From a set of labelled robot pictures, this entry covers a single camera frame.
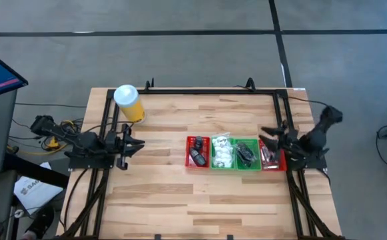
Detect yellow wipes canister white lid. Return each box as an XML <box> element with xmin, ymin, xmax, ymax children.
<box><xmin>113</xmin><ymin>84</ymin><xmax>147</xmax><ymax>123</ymax></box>

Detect white printed paper sheet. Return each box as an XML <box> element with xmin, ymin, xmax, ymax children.
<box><xmin>13</xmin><ymin>161</ymin><xmax>64</xmax><ymax>216</ymax></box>

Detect black floor cable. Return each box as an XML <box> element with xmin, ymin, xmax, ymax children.
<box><xmin>14</xmin><ymin>102</ymin><xmax>87</xmax><ymax>109</ymax></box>

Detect person's black shoe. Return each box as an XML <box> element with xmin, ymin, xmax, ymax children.
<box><xmin>23</xmin><ymin>206</ymin><xmax>57</xmax><ymax>240</ymax></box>

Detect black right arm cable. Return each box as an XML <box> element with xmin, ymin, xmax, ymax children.
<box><xmin>228</xmin><ymin>85</ymin><xmax>330</xmax><ymax>109</ymax></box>

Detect red plastic basket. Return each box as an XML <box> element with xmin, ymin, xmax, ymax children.
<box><xmin>258</xmin><ymin>138</ymin><xmax>288</xmax><ymax>172</ymax></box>
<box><xmin>185</xmin><ymin>135</ymin><xmax>212</xmax><ymax>168</ymax></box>

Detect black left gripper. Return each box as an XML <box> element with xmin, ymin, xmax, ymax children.
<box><xmin>105</xmin><ymin>123</ymin><xmax>147</xmax><ymax>171</ymax></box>

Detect yellow cable bundle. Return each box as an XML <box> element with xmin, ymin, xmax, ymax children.
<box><xmin>6</xmin><ymin>119</ymin><xmax>81</xmax><ymax>157</ymax></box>

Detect small black scrunchie packet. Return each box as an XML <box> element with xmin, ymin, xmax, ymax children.
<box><xmin>242</xmin><ymin>149</ymin><xmax>258</xmax><ymax>167</ymax></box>

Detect long black scrunchies packet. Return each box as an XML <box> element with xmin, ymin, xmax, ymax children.
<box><xmin>234</xmin><ymin>141</ymin><xmax>252</xmax><ymax>161</ymax></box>

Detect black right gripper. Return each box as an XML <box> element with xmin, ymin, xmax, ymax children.
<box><xmin>260</xmin><ymin>121</ymin><xmax>303</xmax><ymax>158</ymax></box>

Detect gray travel bottle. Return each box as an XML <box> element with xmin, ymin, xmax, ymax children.
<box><xmin>189</xmin><ymin>148</ymin><xmax>208</xmax><ymax>167</ymax></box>

